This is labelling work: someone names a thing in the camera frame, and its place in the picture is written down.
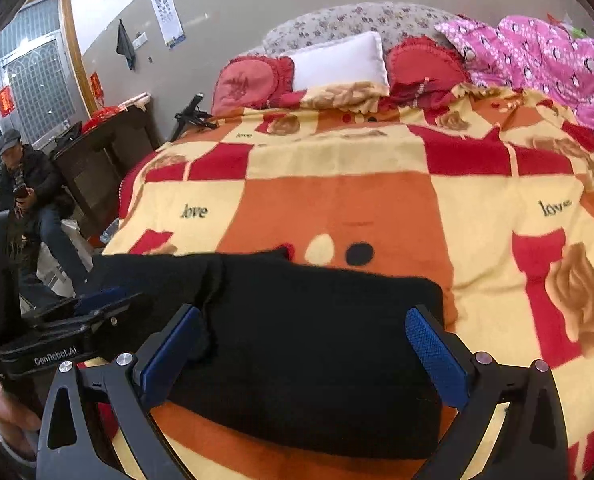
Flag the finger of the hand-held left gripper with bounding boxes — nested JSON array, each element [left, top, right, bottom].
[[72, 286, 132, 312], [24, 293, 145, 335]]

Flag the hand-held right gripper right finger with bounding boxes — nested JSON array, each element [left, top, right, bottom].
[[405, 305, 569, 480]]

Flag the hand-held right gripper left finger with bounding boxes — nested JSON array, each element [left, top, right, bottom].
[[36, 304, 201, 480]]

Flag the black pants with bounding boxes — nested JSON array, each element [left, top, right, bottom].
[[84, 246, 445, 461]]

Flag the person's left hand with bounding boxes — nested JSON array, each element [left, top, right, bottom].
[[0, 385, 44, 433]]

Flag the dark wooden desk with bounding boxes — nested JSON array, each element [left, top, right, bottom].
[[52, 95, 163, 238]]

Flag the yellow red printed blanket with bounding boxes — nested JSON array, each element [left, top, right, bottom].
[[77, 85, 594, 480]]

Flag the red items on cabinet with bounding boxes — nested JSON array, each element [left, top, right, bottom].
[[82, 105, 124, 133]]

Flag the black phone stand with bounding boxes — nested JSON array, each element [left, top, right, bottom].
[[169, 92, 218, 143]]

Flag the grilled window door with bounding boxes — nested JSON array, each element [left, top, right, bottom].
[[0, 0, 85, 206]]

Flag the dark hanging cloth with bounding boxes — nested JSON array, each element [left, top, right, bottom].
[[116, 19, 136, 71]]

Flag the red heart cushion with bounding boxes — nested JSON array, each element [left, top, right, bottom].
[[211, 54, 296, 116], [386, 37, 472, 106]]

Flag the red striped cloth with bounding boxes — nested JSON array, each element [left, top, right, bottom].
[[392, 79, 473, 111]]

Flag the white pillow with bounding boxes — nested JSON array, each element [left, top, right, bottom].
[[287, 31, 390, 97]]

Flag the pink penguin print quilt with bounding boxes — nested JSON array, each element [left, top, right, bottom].
[[434, 14, 594, 156]]

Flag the floral padded headboard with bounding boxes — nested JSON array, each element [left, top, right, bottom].
[[262, 1, 458, 56]]

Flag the wall poster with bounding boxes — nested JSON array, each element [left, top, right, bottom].
[[149, 0, 184, 50]]

